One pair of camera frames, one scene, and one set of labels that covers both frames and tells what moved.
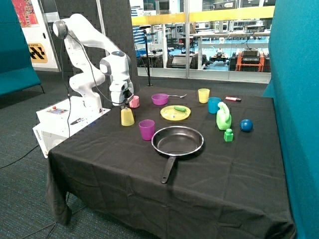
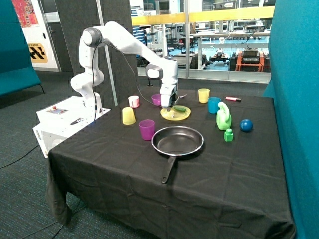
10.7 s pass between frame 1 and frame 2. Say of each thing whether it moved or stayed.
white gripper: moved
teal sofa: stayed
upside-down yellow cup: stayed
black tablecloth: stayed
